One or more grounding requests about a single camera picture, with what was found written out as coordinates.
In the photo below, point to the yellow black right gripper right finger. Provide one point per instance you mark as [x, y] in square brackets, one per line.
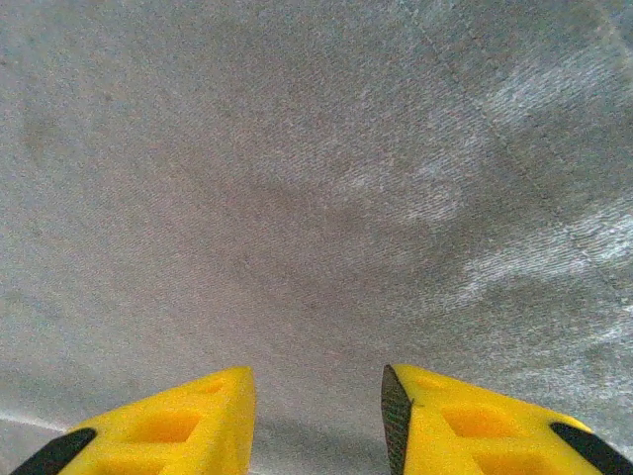
[470, 430]

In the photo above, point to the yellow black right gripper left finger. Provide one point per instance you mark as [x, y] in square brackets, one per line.
[188, 425]

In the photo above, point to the grey-blue t-shirt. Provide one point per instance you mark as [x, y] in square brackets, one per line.
[297, 198]

